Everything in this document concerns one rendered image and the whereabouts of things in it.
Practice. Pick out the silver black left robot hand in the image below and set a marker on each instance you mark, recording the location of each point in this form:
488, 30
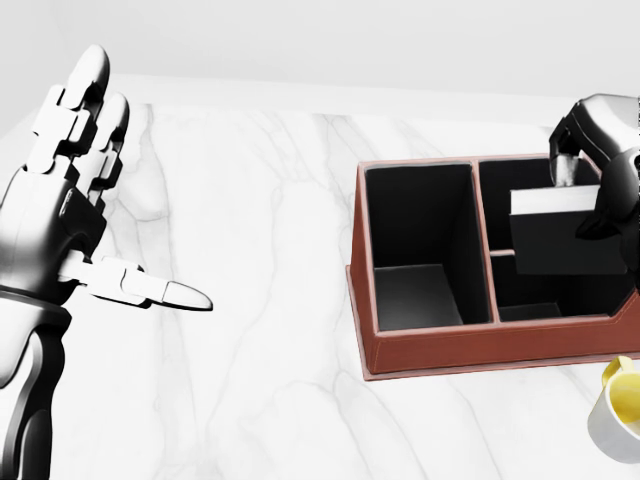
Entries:
40, 235

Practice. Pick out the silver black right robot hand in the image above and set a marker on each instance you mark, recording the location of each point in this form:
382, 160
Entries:
615, 175

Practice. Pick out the black book with white pages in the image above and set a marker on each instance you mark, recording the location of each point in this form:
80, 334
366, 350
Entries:
560, 240

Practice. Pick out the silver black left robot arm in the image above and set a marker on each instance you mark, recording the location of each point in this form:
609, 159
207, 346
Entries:
25, 380

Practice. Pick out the red-brown desk caddy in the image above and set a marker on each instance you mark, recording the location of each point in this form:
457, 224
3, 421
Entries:
425, 345

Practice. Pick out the white mug with yellow inside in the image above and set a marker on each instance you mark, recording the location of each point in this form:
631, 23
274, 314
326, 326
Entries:
620, 415

